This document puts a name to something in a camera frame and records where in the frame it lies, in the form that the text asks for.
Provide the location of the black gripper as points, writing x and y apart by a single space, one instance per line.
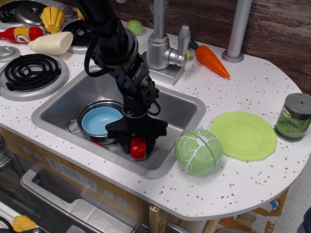
127 128

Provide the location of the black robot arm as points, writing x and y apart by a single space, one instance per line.
115 50

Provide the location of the light green plastic plate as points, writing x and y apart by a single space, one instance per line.
244 136

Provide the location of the red toy chili pepper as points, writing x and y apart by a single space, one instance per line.
99 144

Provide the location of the light blue plastic bowl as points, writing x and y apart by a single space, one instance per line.
94 121

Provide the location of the small steel pot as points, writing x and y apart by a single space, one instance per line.
82 131

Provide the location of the green toy cabbage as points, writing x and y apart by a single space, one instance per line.
198 151

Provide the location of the silver toy faucet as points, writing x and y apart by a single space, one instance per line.
165 63

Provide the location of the silver metal sink basin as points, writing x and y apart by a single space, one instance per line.
180 111

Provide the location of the orange toy carrot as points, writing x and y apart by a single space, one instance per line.
207 57

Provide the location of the small green toy apple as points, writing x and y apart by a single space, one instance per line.
135 26

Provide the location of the rear black stove burner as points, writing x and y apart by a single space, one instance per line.
81 37

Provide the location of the black stove burner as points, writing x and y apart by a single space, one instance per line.
81 37
32 77

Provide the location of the cream toy mayonnaise bottle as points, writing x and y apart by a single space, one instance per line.
52 44

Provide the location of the front black stove burner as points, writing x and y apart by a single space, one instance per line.
32 77

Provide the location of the grey metal pole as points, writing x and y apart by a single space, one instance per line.
233 53

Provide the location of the yellow toy corn piece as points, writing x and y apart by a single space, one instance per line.
79 14

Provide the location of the yellow object at bottom left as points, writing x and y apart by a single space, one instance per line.
23 223

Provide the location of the grey stove knob rear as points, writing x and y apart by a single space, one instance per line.
70 14

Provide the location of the grey stove knob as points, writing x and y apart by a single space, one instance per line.
70 14
8 53

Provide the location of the yellow toy bell pepper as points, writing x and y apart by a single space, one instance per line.
53 19

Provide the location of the red toy ketchup bottle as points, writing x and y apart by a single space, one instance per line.
21 34

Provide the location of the green pea can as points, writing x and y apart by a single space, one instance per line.
295 117

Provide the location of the silver pot lid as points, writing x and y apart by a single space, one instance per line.
30 13

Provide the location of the far left black burner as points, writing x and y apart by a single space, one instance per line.
7 11

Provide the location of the silver oven door handle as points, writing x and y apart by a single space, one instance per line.
72 211

